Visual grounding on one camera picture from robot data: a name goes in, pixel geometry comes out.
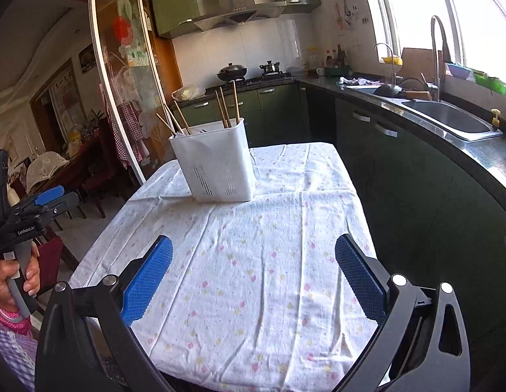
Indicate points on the steel range hood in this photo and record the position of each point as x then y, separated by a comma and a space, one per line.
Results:
236, 6

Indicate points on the small chrome faucet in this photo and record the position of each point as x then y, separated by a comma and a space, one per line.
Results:
389, 49

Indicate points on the crumpled cloth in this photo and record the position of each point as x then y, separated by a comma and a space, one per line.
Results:
357, 81

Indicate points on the pink checked apron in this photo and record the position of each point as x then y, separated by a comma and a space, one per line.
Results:
128, 130

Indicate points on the dark stone countertop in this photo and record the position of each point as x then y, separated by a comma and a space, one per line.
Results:
489, 159

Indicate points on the dark wooden dining chair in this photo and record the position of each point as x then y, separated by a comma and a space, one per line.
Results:
98, 171

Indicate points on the purple checked clothing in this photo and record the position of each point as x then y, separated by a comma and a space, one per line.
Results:
12, 359

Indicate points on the window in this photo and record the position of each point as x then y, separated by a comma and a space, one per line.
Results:
473, 12

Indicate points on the brown wooden chopstick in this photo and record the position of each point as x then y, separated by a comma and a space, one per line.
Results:
182, 117
174, 119
236, 104
226, 108
166, 124
221, 109

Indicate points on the gas stove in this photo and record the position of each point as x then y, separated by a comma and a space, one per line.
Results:
257, 79

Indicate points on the white floral tablecloth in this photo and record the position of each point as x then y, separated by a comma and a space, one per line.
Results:
245, 261

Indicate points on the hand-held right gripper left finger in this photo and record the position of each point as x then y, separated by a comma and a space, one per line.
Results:
149, 277

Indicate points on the wooden cutting board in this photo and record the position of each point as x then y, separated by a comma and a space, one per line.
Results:
416, 65

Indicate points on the dark pan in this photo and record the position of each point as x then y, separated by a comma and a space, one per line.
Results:
389, 90

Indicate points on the tall chrome faucet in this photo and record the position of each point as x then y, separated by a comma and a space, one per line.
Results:
436, 49

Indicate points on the steel pot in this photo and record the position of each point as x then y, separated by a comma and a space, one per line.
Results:
270, 67

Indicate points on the small yellow knob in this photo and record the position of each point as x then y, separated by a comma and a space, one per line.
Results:
496, 116

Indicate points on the steel sink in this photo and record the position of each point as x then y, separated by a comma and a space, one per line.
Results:
449, 116

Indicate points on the dark red chair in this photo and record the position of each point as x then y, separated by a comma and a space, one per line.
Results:
49, 261

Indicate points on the green wall cabinets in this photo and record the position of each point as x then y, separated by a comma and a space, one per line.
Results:
171, 4

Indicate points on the green container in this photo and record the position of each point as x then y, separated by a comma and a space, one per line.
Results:
491, 82

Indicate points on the person's left forearm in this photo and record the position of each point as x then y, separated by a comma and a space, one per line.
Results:
10, 322

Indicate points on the person's left hand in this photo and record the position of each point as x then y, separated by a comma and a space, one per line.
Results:
1, 281

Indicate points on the black wok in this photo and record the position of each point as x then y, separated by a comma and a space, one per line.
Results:
231, 71

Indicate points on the blue bowl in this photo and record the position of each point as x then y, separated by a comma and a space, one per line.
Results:
459, 70

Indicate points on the white plastic utensil holder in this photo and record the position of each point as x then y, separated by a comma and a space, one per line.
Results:
220, 163

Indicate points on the framed wall picture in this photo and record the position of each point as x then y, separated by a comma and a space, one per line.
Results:
87, 57

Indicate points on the cluster of condiment bottles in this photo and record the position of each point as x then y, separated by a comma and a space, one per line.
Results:
330, 60

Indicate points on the white lace cover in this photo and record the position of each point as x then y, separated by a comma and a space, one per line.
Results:
47, 167

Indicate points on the glass sliding door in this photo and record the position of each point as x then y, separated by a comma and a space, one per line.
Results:
126, 102

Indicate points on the clear plastic bag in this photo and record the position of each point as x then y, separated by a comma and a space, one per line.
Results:
189, 93

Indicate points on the white mug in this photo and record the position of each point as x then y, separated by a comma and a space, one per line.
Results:
320, 72

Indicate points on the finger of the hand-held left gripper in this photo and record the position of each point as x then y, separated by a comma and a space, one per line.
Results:
49, 196
67, 203

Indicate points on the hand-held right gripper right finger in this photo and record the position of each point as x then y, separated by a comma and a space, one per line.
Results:
359, 277

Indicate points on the yellow toy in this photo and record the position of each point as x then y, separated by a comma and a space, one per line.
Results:
74, 141

